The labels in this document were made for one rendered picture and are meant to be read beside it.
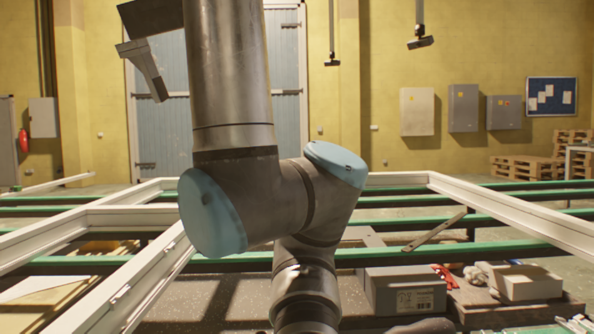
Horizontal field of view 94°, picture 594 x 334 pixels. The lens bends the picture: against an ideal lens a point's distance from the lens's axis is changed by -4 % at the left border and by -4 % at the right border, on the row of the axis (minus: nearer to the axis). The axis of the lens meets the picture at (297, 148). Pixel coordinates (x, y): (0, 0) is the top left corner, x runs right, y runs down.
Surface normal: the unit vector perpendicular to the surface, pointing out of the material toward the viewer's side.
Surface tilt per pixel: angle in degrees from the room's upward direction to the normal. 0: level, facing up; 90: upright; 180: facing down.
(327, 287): 39
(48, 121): 90
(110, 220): 90
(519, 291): 90
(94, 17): 90
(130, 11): 114
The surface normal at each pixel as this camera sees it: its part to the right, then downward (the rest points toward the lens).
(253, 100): 0.68, -0.06
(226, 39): 0.22, -0.02
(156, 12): -0.11, 0.47
